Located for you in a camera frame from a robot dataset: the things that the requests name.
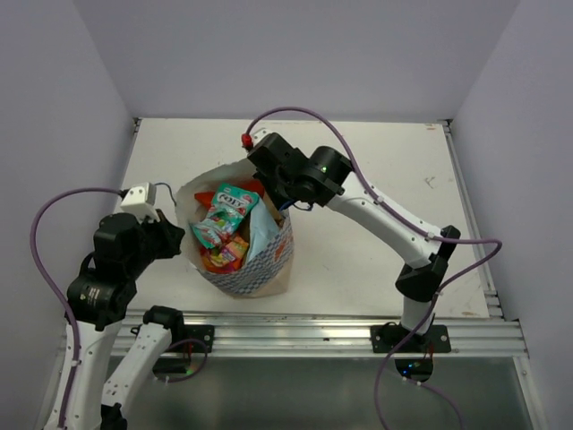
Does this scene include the green candy packet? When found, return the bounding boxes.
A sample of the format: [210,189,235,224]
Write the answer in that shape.
[192,183,260,249]

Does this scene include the aluminium table edge rail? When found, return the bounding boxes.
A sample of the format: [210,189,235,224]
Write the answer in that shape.
[439,120,505,320]

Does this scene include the blue cassava chips bag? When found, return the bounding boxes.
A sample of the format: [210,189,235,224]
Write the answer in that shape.
[244,199,286,266]

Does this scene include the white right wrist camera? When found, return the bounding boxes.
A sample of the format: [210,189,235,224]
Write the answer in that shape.
[241,128,272,151]

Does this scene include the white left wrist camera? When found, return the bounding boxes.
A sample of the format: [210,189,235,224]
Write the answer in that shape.
[120,183,159,223]

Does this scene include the white paper bag blue handles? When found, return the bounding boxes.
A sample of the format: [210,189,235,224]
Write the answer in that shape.
[174,160,295,298]

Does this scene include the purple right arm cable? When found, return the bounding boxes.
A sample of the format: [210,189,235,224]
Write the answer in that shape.
[248,106,503,430]

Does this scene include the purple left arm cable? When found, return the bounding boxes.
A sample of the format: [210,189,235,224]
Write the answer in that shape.
[30,187,126,430]

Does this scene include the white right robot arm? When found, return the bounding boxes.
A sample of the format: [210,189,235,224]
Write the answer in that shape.
[243,129,456,352]

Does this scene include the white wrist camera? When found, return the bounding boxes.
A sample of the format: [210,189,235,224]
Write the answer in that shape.
[120,183,159,223]
[241,128,272,151]

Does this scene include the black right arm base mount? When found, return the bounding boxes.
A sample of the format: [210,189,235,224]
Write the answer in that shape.
[370,320,449,382]

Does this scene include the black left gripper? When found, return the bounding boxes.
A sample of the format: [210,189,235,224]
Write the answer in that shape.
[125,207,184,277]

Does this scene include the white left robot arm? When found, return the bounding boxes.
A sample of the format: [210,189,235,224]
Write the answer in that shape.
[46,211,186,429]

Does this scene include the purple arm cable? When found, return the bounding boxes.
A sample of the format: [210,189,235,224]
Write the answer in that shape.
[30,187,126,430]
[248,106,503,430]

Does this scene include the colourful twisted candy packet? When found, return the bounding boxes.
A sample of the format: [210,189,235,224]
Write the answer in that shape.
[201,236,249,274]

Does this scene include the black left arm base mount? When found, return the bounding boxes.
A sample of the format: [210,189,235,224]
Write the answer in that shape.
[152,324,215,384]

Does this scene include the red chips bag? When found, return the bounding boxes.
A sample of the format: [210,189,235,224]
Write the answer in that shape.
[194,179,265,210]

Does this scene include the aluminium front mounting rail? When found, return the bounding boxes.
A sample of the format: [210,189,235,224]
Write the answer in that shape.
[105,308,525,359]

